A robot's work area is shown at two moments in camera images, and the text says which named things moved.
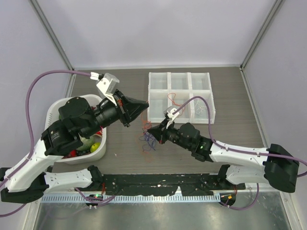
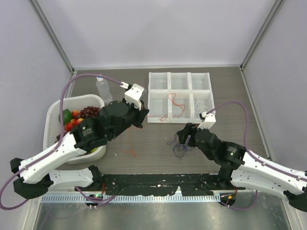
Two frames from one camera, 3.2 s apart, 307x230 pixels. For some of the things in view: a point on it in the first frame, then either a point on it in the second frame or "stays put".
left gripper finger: [133, 108] → [144, 111]
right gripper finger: [159, 132] → [183, 134]
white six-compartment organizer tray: [174, 89] stays put
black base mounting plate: [187, 184] stays put
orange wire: [148, 125] → [129, 150]
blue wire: [151, 140] → [179, 149]
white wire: [199, 108] stays put
